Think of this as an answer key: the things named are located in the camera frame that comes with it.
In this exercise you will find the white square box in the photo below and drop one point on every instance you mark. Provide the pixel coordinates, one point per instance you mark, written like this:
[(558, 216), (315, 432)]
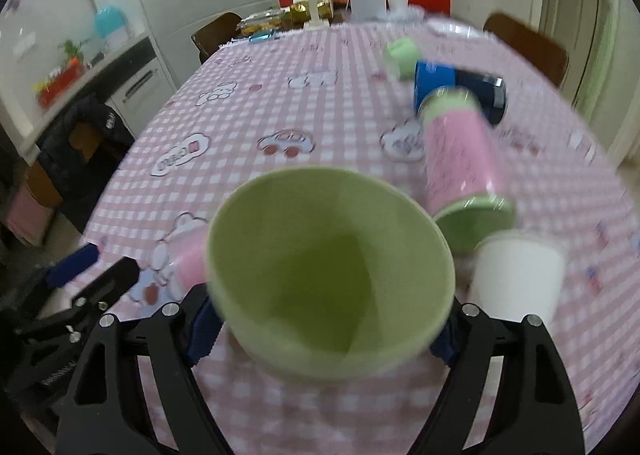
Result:
[(367, 4)]

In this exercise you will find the brown wooden chair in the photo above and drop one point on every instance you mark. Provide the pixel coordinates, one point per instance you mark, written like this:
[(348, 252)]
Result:
[(215, 32), (530, 50)]

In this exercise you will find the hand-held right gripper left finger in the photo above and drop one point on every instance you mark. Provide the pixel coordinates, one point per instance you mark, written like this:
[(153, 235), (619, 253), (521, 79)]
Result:
[(202, 335)]

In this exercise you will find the clear plastic food container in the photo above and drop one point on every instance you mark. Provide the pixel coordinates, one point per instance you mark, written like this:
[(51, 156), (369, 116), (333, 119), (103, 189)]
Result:
[(260, 22)]

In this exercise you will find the small green cup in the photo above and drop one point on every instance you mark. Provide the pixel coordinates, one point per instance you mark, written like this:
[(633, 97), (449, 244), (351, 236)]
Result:
[(400, 55)]

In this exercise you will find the pink tumbler with green ends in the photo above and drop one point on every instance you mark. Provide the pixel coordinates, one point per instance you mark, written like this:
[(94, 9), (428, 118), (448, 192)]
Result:
[(460, 160)]

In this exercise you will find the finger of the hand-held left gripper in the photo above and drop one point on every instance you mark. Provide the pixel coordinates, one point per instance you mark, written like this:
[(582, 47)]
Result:
[(112, 282), (72, 265)]

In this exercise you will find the pink cup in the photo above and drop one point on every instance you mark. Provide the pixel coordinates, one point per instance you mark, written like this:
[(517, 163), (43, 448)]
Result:
[(190, 260)]

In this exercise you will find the green potted plant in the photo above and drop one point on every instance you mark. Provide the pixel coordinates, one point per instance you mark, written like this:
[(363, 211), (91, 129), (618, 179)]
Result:
[(72, 50)]

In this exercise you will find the black jacket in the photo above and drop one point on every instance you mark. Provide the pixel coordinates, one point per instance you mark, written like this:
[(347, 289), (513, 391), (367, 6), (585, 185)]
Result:
[(85, 145)]

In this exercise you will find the pink checked tablecloth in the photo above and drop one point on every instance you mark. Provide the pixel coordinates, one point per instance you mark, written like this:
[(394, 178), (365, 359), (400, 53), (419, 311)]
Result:
[(310, 110)]

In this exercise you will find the pink bag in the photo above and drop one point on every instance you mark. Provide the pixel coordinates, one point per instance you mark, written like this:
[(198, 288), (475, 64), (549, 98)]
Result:
[(27, 215)]

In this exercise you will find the red tray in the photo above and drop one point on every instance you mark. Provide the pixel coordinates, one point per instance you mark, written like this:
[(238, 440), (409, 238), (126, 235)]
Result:
[(57, 85)]

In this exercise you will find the gold box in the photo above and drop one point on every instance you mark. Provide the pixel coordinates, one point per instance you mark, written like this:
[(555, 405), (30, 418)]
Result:
[(300, 11)]

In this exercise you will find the large green cup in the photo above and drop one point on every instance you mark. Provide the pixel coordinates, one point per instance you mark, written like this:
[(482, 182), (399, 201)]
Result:
[(330, 275)]

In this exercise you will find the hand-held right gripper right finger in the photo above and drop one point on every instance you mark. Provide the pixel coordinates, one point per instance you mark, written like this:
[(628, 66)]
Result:
[(445, 346)]

